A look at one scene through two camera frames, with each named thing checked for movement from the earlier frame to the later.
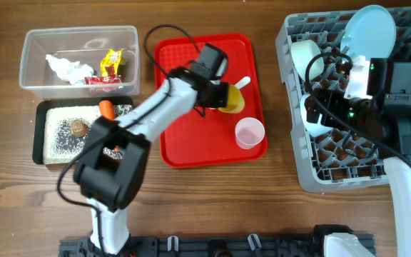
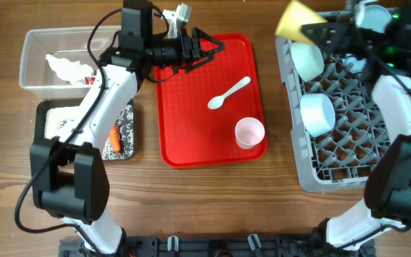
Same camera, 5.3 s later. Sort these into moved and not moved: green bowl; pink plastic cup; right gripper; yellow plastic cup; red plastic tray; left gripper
Moved: right gripper; left gripper; yellow plastic cup
Not moved: red plastic tray; pink plastic cup; green bowl
